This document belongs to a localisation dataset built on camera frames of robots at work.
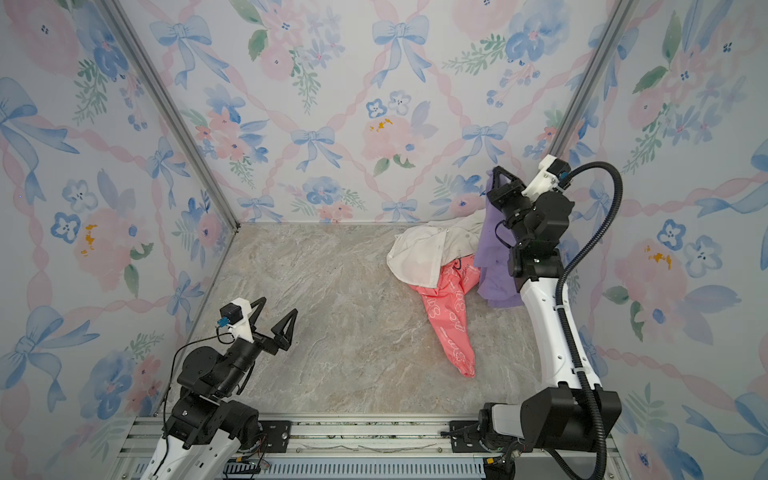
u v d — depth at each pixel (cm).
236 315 57
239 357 63
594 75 78
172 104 86
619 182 43
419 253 98
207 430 52
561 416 40
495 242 61
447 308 92
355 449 73
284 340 62
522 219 57
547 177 57
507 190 57
